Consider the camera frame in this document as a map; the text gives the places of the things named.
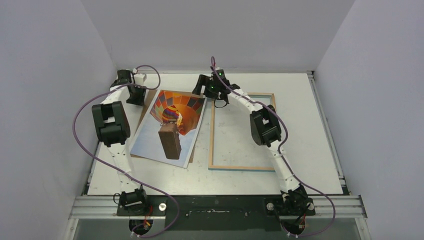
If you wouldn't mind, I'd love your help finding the brown cardboard backing board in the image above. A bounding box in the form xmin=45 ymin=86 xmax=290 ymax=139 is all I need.
xmin=133 ymin=88 xmax=206 ymax=165

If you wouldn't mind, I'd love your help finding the hot air balloon photo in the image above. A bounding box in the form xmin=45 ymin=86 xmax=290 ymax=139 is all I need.
xmin=129 ymin=89 xmax=207 ymax=169

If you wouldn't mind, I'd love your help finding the blue wooden picture frame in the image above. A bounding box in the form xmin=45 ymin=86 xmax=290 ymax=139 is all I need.
xmin=208 ymin=100 xmax=274 ymax=172

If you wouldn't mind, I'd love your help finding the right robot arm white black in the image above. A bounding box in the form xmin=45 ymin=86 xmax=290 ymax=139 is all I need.
xmin=192 ymin=69 xmax=315 ymax=216

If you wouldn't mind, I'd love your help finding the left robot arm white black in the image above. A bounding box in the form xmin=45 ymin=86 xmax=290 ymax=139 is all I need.
xmin=91 ymin=69 xmax=149 ymax=216

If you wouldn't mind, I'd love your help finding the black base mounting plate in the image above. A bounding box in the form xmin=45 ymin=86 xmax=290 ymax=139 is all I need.
xmin=116 ymin=194 xmax=316 ymax=232

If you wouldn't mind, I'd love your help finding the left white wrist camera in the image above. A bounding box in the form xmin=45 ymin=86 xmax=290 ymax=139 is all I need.
xmin=133 ymin=73 xmax=147 ymax=86

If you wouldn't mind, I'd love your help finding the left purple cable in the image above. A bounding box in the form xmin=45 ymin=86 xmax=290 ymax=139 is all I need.
xmin=72 ymin=64 xmax=181 ymax=239

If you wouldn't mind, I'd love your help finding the aluminium rail front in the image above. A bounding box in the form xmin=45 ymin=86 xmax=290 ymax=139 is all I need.
xmin=70 ymin=195 xmax=368 ymax=219

